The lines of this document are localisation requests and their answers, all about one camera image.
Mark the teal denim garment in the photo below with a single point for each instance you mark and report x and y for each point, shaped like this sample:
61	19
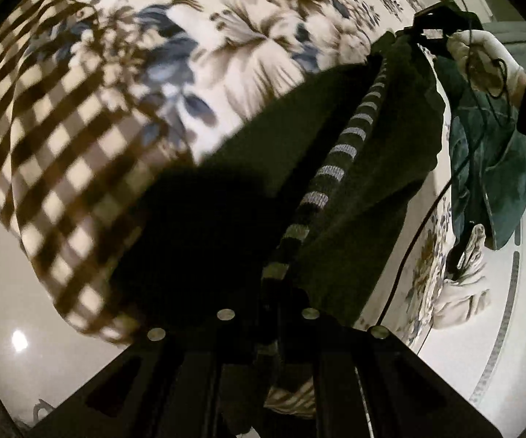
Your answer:
496	169

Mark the floral checked blanket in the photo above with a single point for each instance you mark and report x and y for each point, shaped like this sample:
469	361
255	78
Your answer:
107	100

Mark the person's right hand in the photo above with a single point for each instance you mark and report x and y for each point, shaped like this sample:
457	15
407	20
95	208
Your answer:
486	61

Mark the white crumpled cloth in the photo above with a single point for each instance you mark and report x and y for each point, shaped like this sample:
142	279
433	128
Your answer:
466	283

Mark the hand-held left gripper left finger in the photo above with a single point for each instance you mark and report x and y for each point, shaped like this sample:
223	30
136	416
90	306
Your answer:
199	356

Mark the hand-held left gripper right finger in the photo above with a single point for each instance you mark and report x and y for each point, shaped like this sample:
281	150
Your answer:
336	351

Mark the dark green striped-trim garment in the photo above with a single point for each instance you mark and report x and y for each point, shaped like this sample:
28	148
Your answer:
372	182

